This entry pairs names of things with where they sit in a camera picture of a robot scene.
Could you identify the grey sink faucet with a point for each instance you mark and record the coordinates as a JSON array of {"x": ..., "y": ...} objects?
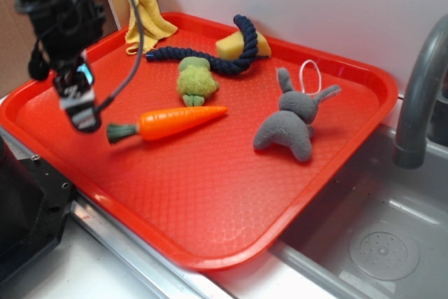
[{"x": 423, "y": 115}]

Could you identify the yellow sponge wedge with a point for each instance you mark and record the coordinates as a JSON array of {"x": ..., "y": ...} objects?
[{"x": 231, "y": 47}]

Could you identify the brown cardboard panel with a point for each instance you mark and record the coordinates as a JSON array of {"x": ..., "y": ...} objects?
[{"x": 17, "y": 42}]

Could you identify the orange toy carrot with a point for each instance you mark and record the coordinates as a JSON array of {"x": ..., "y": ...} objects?
[{"x": 154, "y": 125}]

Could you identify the green plush toy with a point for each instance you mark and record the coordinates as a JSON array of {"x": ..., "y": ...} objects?
[{"x": 195, "y": 83}]

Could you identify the dark blue rope toy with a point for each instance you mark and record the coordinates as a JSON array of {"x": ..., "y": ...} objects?
[{"x": 217, "y": 64}]

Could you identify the grey plush bunny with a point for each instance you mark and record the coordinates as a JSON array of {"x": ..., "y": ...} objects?
[{"x": 291, "y": 125}]

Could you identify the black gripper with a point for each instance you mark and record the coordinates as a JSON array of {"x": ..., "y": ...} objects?
[{"x": 63, "y": 29}]

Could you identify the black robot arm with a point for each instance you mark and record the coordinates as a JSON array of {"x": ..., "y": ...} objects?
[{"x": 64, "y": 29}]

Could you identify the red plastic tray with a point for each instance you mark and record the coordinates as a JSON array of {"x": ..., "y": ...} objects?
[{"x": 204, "y": 198}]

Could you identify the grey plastic sink basin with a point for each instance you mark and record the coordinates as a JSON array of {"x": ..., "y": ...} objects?
[{"x": 375, "y": 230}]

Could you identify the yellow cloth rag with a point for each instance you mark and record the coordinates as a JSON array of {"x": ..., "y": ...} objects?
[{"x": 146, "y": 26}]

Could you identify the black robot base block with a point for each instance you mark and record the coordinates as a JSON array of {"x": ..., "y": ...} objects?
[{"x": 35, "y": 202}]

